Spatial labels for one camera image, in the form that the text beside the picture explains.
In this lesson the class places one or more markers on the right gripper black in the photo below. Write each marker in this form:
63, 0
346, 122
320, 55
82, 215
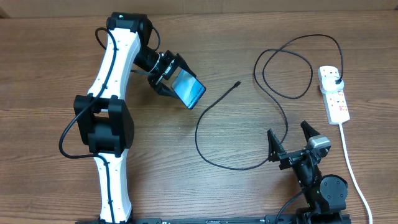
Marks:
276, 152

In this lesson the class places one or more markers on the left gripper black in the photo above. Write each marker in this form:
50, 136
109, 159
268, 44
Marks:
170, 68

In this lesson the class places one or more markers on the Samsung Galaxy smartphone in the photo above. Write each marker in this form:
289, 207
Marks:
188, 88

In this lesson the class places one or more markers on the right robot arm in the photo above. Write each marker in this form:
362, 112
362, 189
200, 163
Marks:
325, 194

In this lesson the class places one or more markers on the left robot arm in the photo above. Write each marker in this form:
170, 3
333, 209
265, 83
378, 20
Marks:
105, 123

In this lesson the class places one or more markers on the white charger plug adapter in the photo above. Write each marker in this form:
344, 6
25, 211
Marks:
329, 85

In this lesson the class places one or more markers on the white power strip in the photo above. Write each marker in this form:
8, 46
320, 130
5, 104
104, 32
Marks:
335, 103

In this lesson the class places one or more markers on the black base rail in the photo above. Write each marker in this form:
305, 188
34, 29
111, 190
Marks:
211, 221

